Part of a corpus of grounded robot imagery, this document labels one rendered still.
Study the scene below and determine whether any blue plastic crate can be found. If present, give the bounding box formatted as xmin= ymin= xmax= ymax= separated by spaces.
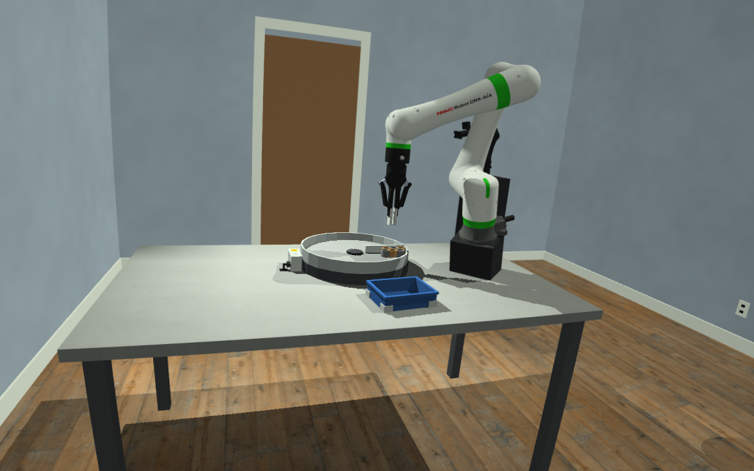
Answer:
xmin=366 ymin=276 xmax=439 ymax=313

